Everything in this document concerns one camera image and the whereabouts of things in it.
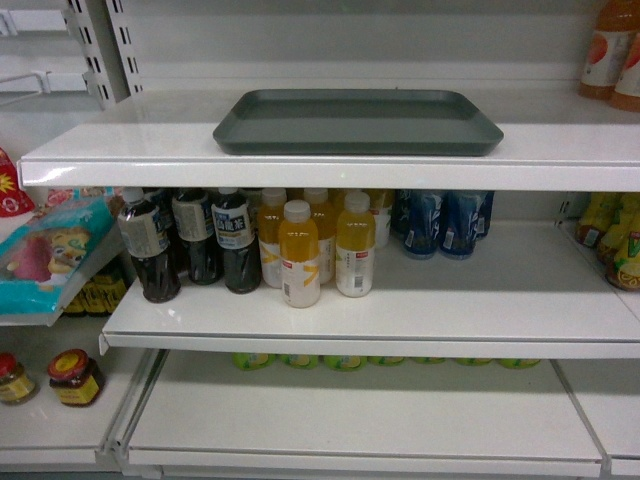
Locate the perforated shelf upright post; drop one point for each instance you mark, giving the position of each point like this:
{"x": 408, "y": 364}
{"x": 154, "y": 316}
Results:
{"x": 102, "y": 28}

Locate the teal tissue pack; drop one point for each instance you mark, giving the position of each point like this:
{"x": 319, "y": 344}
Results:
{"x": 45, "y": 262}

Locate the dark tea bottle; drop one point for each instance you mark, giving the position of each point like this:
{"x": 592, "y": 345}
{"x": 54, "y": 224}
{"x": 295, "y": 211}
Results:
{"x": 237, "y": 239}
{"x": 193, "y": 216}
{"x": 146, "y": 240}

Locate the orange juice bottle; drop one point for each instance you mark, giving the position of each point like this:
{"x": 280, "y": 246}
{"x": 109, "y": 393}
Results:
{"x": 615, "y": 27}
{"x": 626, "y": 92}

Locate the orange juice bottle right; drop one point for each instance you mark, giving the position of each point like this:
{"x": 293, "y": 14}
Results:
{"x": 626, "y": 92}

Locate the grey rectangular serving tray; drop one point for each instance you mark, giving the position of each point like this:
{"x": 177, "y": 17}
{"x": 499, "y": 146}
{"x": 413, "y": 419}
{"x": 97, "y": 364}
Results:
{"x": 356, "y": 122}

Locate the dark tea bottle middle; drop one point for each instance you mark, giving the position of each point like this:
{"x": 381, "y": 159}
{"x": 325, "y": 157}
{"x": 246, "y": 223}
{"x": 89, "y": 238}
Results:
{"x": 193, "y": 216}

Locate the red lid sauce jar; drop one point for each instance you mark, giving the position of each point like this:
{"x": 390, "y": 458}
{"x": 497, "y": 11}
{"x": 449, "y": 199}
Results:
{"x": 76, "y": 378}

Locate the yellow sauce jar left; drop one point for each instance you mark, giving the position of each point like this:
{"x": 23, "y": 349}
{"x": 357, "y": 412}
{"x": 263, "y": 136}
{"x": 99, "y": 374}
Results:
{"x": 16, "y": 385}

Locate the white middle shelf board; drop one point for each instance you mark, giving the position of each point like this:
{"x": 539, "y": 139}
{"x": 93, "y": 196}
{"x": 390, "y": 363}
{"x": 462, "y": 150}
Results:
{"x": 528, "y": 291}

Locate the yellow juice bottle right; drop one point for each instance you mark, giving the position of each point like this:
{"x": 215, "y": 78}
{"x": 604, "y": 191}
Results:
{"x": 355, "y": 246}

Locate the dark tea bottle left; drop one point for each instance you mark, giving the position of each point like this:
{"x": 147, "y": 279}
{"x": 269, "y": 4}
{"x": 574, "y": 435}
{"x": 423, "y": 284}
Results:
{"x": 146, "y": 240}

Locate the yellow juice bottle front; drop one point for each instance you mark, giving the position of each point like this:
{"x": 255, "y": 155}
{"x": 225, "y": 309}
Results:
{"x": 299, "y": 251}

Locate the white bottom shelf board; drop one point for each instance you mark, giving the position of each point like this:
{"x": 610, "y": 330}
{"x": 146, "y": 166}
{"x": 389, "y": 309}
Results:
{"x": 205, "y": 414}

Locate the red snack bag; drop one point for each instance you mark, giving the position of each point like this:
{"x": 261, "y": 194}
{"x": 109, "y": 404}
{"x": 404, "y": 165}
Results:
{"x": 14, "y": 201}

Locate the dark tea bottle right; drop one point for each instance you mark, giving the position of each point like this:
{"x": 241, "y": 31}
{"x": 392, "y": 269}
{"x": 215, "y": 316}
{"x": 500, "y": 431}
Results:
{"x": 237, "y": 239}

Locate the yellow lemon tea bottles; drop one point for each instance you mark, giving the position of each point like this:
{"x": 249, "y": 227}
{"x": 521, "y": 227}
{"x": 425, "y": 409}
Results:
{"x": 610, "y": 226}

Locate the blue drink bottle left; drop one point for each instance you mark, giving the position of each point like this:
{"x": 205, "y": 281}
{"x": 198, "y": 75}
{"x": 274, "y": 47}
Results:
{"x": 420, "y": 239}

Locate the orange juice bottle left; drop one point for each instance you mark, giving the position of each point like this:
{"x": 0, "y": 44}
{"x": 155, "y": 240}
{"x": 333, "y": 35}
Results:
{"x": 615, "y": 27}

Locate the yellow juice bottle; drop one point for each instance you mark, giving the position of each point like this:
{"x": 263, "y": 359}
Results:
{"x": 299, "y": 251}
{"x": 270, "y": 216}
{"x": 355, "y": 246}

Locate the yellow juice bottle left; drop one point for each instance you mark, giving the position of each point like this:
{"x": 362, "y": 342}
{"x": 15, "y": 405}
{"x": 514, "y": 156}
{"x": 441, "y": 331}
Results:
{"x": 270, "y": 216}

